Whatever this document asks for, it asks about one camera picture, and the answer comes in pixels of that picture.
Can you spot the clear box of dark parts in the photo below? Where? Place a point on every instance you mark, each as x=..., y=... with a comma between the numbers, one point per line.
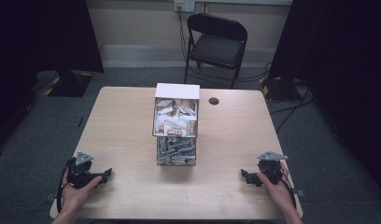
x=176, y=151

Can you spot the pile of white brown packets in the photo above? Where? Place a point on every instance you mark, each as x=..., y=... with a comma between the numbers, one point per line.
x=176, y=119

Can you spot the black stand base, striped tape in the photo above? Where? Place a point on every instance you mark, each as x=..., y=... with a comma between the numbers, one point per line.
x=277, y=88
x=70, y=83

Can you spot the white wall outlet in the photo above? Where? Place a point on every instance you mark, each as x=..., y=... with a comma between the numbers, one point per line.
x=184, y=5

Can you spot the black round table grommet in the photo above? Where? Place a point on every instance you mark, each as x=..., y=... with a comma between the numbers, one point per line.
x=214, y=100

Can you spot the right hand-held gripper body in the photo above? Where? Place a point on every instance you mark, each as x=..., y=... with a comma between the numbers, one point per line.
x=270, y=168

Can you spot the person's right hand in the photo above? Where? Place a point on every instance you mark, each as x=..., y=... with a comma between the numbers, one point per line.
x=277, y=193

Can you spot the clear two-tier box, white lid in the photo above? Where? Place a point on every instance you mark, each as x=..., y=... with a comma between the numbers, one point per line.
x=176, y=124

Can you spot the person's left hand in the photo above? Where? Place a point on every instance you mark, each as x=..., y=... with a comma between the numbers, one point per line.
x=74, y=194

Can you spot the black folding chair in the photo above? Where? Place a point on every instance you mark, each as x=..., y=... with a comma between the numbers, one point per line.
x=216, y=46

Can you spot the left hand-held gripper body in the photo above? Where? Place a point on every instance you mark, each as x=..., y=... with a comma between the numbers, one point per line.
x=79, y=172

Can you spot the dark curtain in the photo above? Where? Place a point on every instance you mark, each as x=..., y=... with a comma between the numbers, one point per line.
x=39, y=43
x=338, y=77

